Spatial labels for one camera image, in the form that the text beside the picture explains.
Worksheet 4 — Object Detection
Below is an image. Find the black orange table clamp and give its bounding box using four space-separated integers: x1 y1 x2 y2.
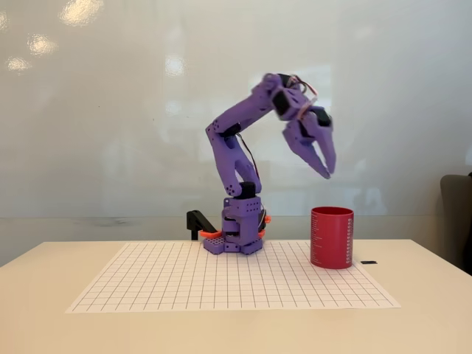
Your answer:
256 208 273 237
186 209 223 241

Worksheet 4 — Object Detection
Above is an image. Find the white grid paper mat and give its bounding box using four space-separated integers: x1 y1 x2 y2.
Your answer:
65 241 402 314

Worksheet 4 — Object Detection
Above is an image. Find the white red black wrist cable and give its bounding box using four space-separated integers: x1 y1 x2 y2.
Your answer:
289 74 320 119

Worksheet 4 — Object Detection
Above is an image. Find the white red black shoulder cable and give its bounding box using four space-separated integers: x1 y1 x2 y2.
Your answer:
237 133 261 182

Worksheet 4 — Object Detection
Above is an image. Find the dark brown chair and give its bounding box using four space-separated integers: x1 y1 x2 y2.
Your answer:
440 172 472 276

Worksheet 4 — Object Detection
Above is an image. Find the red cylindrical cup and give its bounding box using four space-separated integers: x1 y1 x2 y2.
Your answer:
310 206 355 271

